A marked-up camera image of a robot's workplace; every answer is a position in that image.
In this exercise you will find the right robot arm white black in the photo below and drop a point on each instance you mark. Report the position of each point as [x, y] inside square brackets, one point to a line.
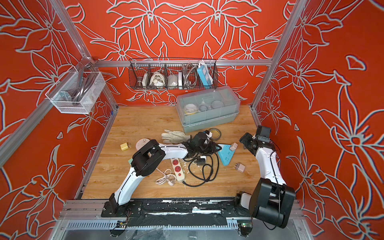
[272, 199]

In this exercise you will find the blue power strip in basket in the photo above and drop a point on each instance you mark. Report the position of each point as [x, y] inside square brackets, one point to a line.
[204, 75]

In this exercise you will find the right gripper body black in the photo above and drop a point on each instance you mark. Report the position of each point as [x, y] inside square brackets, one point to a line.
[248, 140]

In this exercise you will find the white work glove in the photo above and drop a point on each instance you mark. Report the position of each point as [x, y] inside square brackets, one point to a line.
[174, 137]

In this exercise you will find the translucent grey storage box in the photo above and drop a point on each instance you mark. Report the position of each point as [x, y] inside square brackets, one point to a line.
[208, 108]

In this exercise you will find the white power strip red sockets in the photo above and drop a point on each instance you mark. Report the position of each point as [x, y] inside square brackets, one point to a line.
[179, 173]

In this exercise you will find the blue triangular power strip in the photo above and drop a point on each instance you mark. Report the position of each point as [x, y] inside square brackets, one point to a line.
[225, 154]

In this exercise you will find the black wire wall basket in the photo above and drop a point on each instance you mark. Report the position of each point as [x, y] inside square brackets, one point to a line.
[169, 74]

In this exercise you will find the clear plastic wall bin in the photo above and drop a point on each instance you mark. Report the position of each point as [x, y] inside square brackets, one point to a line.
[76, 92]

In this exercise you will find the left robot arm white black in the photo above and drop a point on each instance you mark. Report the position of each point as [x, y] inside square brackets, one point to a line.
[146, 160]

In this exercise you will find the round pink socket hub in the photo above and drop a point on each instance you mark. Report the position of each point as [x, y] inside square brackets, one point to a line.
[142, 142]

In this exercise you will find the black charger plug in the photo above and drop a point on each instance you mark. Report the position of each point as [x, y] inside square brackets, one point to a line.
[200, 161]

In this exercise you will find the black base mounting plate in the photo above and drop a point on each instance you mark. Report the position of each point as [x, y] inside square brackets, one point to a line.
[228, 207]

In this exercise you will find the roll of brown tape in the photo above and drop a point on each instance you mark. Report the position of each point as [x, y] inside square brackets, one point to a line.
[215, 134]

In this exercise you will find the yellow plug adapter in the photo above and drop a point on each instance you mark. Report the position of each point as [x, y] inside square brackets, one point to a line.
[125, 146]

